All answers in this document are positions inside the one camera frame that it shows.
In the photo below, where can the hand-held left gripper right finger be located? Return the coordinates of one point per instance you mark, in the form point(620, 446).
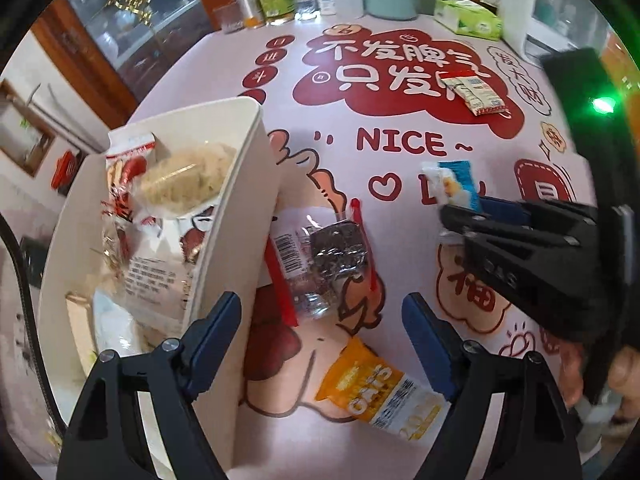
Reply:
point(425, 345)

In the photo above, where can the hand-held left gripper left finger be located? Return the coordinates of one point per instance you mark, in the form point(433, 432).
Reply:
point(215, 342)

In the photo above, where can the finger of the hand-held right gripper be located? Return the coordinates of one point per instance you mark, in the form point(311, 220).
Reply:
point(525, 275)
point(505, 212)

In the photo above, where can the blue white snack packet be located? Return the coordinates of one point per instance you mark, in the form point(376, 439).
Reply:
point(457, 182)

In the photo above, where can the orange oat snack packet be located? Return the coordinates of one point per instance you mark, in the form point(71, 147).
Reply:
point(380, 395)

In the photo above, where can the snack packets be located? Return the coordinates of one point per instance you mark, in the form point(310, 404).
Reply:
point(165, 270)

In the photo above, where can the white storage box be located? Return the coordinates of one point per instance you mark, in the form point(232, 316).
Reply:
point(230, 240)

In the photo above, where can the white biscuit packet red edge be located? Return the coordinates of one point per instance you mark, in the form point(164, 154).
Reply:
point(477, 92)

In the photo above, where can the dark seed clear packet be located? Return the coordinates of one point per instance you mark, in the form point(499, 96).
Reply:
point(330, 255)

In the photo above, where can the clear red puffed rice packet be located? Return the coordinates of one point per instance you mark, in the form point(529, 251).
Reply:
point(117, 240)

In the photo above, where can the pale rice cake clear wrap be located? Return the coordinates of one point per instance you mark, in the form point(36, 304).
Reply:
point(187, 172)

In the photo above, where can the red white snack packet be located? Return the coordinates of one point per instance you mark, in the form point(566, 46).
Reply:
point(127, 165)

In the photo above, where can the person's right hand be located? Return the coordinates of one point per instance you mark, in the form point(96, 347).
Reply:
point(572, 377)

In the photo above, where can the pink red printed tablecloth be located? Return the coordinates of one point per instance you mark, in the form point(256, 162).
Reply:
point(400, 270)

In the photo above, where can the white countertop appliance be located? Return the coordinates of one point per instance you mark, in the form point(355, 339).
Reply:
point(520, 0)

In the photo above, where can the green tissue pack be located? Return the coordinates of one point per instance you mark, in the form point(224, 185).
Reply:
point(467, 19)

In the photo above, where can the clear glass jar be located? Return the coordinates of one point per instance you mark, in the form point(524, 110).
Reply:
point(304, 6)

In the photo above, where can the wooden glass door cabinet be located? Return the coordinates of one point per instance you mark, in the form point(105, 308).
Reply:
point(115, 45)

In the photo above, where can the small glass cup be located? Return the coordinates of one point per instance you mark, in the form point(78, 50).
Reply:
point(227, 19)

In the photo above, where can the glass jar metal lid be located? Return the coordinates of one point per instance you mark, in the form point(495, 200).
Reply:
point(248, 10)

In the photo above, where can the red wall hanging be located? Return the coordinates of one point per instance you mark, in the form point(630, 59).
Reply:
point(65, 172)

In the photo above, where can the wooden frame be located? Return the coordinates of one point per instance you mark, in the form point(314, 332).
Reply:
point(27, 130)

